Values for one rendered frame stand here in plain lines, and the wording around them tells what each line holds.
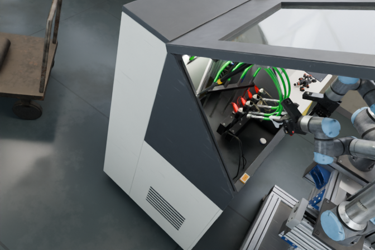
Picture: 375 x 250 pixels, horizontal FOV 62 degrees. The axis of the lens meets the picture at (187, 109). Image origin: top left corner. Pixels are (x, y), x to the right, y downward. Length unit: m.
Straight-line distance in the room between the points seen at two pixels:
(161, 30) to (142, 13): 0.13
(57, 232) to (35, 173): 0.48
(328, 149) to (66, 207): 1.78
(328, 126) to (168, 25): 0.78
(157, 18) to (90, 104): 1.71
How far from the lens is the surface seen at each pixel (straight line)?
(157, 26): 1.36
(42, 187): 2.55
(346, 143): 1.51
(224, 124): 1.78
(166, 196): 2.02
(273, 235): 2.50
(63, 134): 2.78
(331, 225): 1.43
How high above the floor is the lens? 2.27
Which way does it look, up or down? 47 degrees down
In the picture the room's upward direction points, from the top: 22 degrees clockwise
